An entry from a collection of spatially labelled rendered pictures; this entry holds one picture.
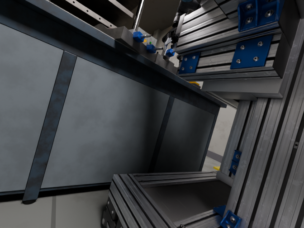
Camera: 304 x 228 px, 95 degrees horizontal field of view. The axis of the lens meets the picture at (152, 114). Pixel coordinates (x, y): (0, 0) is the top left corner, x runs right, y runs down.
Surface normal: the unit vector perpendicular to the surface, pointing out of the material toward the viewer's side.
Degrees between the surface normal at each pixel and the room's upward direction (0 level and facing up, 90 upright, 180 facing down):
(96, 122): 90
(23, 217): 0
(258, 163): 90
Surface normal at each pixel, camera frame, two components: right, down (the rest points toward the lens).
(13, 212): 0.28, -0.96
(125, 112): 0.58, 0.18
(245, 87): -0.79, -0.22
